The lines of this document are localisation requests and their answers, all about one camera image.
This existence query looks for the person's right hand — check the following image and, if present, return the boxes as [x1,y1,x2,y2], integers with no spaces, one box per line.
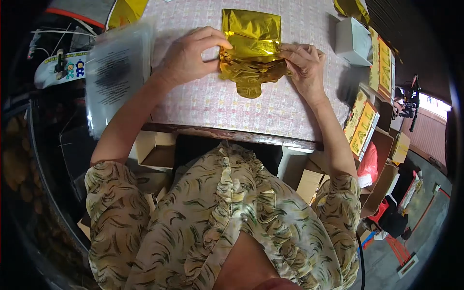
[278,43,327,106]

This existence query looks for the person's left hand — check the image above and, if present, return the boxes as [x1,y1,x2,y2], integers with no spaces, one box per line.
[155,26,233,90]

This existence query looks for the person's right thumb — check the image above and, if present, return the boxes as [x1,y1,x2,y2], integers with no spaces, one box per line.
[283,56,302,81]

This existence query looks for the person's left thumb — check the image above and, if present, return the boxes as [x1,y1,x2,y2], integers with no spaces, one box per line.
[196,59,222,75]

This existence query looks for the person's left index finger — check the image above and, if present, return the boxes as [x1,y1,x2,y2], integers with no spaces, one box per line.
[194,27,233,51]

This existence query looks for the person's right fingers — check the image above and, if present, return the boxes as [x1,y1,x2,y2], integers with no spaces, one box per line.
[306,44,327,66]

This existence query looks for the person's right index finger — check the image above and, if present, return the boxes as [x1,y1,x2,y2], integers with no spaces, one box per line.
[278,43,309,58]

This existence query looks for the gold foil balloon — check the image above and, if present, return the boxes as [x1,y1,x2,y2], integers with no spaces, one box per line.
[218,9,293,99]

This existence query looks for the white cardboard box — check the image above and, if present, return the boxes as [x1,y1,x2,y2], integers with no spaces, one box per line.
[334,17,373,67]

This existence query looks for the pink checked tablecloth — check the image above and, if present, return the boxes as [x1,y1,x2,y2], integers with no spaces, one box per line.
[141,0,363,143]

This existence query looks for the crumpled gold foil sheet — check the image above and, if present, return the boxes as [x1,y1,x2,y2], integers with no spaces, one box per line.
[107,0,149,30]
[333,0,371,25]

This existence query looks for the stack of gold letter packets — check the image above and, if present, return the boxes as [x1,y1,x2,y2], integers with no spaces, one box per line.
[368,27,396,106]
[343,88,380,162]

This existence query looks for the wooden table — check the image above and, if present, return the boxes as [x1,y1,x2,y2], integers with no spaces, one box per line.
[141,122,325,152]

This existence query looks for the stack of clear plastic bags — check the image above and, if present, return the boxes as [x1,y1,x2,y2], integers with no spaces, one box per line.
[85,21,157,140]

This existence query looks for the small open cardboard box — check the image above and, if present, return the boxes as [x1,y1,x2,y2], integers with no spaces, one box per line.
[134,130,177,169]

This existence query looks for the red plastic bag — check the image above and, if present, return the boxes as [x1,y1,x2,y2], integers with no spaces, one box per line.
[357,141,379,189]

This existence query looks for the small yellow carton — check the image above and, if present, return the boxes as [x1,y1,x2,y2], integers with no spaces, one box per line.
[389,132,411,165]

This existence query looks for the large open cardboard box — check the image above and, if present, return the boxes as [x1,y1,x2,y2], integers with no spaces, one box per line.
[297,126,400,219]

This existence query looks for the white sign with cartoon figures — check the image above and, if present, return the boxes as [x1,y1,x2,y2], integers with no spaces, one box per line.
[34,51,90,90]

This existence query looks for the person's body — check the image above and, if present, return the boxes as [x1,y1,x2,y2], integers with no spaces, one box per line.
[84,141,362,290]

